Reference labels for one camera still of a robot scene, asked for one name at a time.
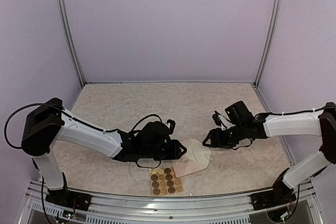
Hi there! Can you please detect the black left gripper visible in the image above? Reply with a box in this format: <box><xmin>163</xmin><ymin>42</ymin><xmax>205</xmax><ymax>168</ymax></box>
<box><xmin>142</xmin><ymin>140</ymin><xmax>187</xmax><ymax>161</ymax></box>

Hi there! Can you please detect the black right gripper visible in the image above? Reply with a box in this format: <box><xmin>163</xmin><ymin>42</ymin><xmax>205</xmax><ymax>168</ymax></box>
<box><xmin>202</xmin><ymin>123</ymin><xmax>247</xmax><ymax>149</ymax></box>

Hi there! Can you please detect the pink envelope with cream flap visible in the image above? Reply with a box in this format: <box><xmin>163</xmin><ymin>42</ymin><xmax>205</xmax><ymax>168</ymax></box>
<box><xmin>172</xmin><ymin>139</ymin><xmax>211</xmax><ymax>177</ymax></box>

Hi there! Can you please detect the brown seal sticker sheet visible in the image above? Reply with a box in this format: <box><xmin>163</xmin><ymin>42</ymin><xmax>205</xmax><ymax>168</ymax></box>
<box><xmin>149</xmin><ymin>167</ymin><xmax>184</xmax><ymax>196</ymax></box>

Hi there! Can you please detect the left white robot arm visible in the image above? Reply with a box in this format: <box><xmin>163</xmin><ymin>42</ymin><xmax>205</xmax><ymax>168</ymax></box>
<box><xmin>4</xmin><ymin>98</ymin><xmax>187</xmax><ymax>206</ymax></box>

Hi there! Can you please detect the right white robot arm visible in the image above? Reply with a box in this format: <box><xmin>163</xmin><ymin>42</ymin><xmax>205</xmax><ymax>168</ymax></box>
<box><xmin>202</xmin><ymin>101</ymin><xmax>335</xmax><ymax>205</ymax></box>

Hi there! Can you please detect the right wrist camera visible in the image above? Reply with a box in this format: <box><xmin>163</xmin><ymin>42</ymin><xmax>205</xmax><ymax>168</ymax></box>
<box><xmin>212</xmin><ymin>111</ymin><xmax>223</xmax><ymax>127</ymax></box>

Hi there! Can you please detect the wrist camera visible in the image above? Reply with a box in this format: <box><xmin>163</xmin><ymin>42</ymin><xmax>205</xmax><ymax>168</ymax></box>
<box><xmin>212</xmin><ymin>111</ymin><xmax>223</xmax><ymax>127</ymax></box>
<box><xmin>165</xmin><ymin>119</ymin><xmax>176</xmax><ymax>135</ymax></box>

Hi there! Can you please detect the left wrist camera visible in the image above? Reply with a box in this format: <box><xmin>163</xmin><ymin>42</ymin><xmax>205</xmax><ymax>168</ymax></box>
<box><xmin>165</xmin><ymin>119</ymin><xmax>176</xmax><ymax>135</ymax></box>

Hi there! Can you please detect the black left camera cable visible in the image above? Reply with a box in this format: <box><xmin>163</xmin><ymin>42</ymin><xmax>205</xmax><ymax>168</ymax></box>
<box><xmin>130</xmin><ymin>113</ymin><xmax>163</xmax><ymax>141</ymax></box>

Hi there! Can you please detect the front aluminium rail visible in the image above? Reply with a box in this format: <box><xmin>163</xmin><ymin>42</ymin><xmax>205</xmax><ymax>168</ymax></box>
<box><xmin>18</xmin><ymin>181</ymin><xmax>324</xmax><ymax>223</ymax></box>

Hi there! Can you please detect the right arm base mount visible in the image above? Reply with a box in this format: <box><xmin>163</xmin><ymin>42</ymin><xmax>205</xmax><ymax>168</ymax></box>
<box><xmin>251</xmin><ymin>190</ymin><xmax>297</xmax><ymax>210</ymax></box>

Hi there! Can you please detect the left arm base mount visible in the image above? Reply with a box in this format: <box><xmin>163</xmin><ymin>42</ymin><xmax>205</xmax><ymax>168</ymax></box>
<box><xmin>46</xmin><ymin>190</ymin><xmax>92</xmax><ymax>211</ymax></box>

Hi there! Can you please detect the right aluminium frame post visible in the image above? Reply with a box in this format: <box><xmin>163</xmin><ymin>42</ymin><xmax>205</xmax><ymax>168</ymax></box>
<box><xmin>254</xmin><ymin>0</ymin><xmax>281</xmax><ymax>89</ymax></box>

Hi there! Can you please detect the aluminium frame post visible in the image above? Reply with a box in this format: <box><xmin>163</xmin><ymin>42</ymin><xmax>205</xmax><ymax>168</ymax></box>
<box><xmin>57</xmin><ymin>0</ymin><xmax>86</xmax><ymax>88</ymax></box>
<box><xmin>254</xmin><ymin>0</ymin><xmax>281</xmax><ymax>89</ymax></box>

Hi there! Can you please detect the left aluminium frame post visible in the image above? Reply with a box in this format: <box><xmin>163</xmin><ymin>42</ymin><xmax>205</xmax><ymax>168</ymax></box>
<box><xmin>57</xmin><ymin>0</ymin><xmax>86</xmax><ymax>88</ymax></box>

